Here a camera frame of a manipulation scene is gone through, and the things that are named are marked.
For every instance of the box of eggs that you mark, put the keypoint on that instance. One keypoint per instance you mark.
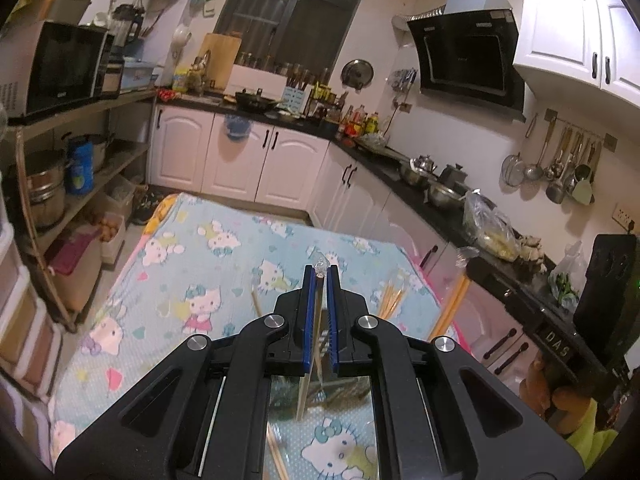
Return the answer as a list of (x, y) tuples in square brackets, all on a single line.
[(107, 232)]

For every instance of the person's right forearm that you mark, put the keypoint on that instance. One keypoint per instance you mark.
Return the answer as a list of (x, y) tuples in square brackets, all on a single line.
[(595, 435)]

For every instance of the row of condiment bottles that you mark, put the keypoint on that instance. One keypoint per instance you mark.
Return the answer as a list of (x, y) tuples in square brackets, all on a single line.
[(357, 122)]

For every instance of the hanging mesh strainer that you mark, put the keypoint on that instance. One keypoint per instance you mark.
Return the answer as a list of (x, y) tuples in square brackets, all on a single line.
[(511, 172)]

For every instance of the blue canister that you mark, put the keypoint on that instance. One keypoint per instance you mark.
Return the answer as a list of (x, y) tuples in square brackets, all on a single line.
[(80, 170)]

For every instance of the wall socket with plug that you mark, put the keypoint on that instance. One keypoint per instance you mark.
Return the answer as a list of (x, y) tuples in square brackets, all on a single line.
[(404, 107)]

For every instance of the dark framed window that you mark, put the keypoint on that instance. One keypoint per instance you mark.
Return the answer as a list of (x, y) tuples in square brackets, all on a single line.
[(260, 10)]

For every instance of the row of hanging steel utensils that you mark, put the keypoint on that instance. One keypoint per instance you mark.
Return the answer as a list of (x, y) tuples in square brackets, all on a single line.
[(555, 191)]

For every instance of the black range hood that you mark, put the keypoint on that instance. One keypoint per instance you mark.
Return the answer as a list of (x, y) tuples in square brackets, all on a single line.
[(465, 60)]

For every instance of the small hanging kitchen tools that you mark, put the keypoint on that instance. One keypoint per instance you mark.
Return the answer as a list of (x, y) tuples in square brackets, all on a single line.
[(405, 80)]

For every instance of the grey storage box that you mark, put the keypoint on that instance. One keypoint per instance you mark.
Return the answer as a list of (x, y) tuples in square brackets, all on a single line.
[(55, 7)]

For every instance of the dark shoes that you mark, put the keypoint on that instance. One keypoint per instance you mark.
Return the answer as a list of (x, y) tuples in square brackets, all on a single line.
[(145, 207)]

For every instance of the white plastic crate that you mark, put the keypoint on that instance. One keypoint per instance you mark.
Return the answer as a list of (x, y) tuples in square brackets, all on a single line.
[(120, 192)]

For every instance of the small steel pot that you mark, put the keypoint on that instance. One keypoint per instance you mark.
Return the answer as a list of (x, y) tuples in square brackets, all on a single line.
[(411, 174)]

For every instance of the white plastic drawer tower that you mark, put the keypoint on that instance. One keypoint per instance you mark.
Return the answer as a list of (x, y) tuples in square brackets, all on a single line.
[(20, 310)]

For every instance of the large steel stockpot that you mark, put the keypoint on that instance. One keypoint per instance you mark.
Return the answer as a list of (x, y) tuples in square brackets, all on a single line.
[(45, 195)]

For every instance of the brown mushroom pile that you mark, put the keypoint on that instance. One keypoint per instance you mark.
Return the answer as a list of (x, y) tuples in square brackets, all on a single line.
[(531, 249)]

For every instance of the black wok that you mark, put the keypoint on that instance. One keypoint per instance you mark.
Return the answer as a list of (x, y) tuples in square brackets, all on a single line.
[(252, 100)]

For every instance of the green leafy vegetables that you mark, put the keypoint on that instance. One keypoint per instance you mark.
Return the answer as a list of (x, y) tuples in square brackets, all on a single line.
[(565, 287)]

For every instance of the wall utensil rail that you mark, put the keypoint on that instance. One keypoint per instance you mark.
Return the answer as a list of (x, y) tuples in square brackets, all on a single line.
[(550, 116)]

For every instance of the black kitchen countertop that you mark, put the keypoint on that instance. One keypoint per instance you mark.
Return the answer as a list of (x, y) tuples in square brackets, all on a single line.
[(200, 102)]

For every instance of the person's right hand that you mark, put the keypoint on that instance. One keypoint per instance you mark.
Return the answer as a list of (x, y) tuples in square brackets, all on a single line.
[(537, 390)]

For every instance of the pale green spatula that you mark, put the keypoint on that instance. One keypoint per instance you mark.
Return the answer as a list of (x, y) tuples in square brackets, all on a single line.
[(582, 191)]

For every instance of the blue cartoon cat printed blanket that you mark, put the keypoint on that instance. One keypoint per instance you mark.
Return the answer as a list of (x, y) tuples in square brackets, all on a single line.
[(200, 270)]

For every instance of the white plastic bag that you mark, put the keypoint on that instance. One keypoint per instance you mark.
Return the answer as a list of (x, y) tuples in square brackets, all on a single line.
[(570, 265)]

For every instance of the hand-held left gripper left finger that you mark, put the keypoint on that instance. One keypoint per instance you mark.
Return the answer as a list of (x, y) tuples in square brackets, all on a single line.
[(310, 310)]

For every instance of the light blue lidded container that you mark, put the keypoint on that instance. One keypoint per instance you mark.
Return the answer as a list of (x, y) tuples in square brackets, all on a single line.
[(137, 75)]

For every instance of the steel kettle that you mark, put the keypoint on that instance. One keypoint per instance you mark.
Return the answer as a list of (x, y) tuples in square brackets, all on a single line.
[(425, 162)]

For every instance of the white wall socket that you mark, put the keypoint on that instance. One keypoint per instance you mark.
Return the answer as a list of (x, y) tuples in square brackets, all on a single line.
[(625, 217)]

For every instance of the group of wooden chopsticks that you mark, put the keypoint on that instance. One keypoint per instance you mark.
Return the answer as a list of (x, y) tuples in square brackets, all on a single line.
[(395, 295)]

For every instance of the yellow detergent bottle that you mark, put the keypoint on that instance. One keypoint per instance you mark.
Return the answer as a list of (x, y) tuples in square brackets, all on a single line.
[(180, 81)]

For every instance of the black microwave oven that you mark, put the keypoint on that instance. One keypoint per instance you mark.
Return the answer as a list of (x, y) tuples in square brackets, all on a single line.
[(62, 67)]

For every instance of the clear plastic bag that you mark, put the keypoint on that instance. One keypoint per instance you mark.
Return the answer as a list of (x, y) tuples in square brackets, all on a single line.
[(492, 232)]

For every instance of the wooden storage shelf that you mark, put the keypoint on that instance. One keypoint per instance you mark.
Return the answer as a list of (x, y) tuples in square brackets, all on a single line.
[(120, 150)]

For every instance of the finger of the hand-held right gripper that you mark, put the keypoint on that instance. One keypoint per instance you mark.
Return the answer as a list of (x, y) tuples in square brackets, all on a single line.
[(487, 272)]

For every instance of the silver flexible duct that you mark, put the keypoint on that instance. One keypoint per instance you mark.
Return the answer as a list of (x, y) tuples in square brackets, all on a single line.
[(425, 11)]

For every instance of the hanging round pot lid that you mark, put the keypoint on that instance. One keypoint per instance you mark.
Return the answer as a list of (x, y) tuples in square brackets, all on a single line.
[(357, 74)]

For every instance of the wooden cutting board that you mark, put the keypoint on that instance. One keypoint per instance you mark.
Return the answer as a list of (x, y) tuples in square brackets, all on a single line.
[(220, 60)]

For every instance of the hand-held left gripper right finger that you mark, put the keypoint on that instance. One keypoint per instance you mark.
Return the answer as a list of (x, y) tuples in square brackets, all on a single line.
[(331, 310)]

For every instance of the pink topped cardboard box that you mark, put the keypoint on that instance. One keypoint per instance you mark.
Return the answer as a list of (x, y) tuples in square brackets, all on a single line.
[(75, 260)]

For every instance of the plastic-wrapped chopstick pair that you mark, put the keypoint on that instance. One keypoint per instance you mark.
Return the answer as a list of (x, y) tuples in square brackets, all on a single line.
[(450, 305), (305, 395)]

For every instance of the metal faucet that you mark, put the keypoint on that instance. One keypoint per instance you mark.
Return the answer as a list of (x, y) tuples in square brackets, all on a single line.
[(202, 62)]

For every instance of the red tomatoes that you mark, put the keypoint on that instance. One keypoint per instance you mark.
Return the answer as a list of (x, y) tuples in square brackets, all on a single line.
[(167, 94)]

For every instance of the white upper cabinet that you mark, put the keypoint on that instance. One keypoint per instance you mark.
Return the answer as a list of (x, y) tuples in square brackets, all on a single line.
[(555, 30)]

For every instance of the steel mixing bowl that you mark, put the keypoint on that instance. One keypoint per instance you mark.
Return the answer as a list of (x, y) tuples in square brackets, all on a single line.
[(442, 194)]

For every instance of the dark blender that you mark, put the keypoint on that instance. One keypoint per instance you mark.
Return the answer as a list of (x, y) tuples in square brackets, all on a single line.
[(125, 22)]

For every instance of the row of spice jars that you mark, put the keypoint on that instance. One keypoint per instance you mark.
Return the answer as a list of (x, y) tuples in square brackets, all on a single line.
[(280, 66)]

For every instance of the grey cooking pot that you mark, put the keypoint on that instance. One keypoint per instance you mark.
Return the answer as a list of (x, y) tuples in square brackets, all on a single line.
[(100, 152)]

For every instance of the blue hanging towel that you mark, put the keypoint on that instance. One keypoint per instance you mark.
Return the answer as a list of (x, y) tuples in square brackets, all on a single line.
[(235, 127)]

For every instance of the light blue knife holder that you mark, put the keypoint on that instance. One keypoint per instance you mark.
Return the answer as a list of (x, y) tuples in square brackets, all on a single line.
[(295, 100)]

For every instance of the white plastic scoop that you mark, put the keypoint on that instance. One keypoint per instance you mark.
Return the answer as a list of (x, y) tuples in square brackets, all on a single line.
[(181, 35)]

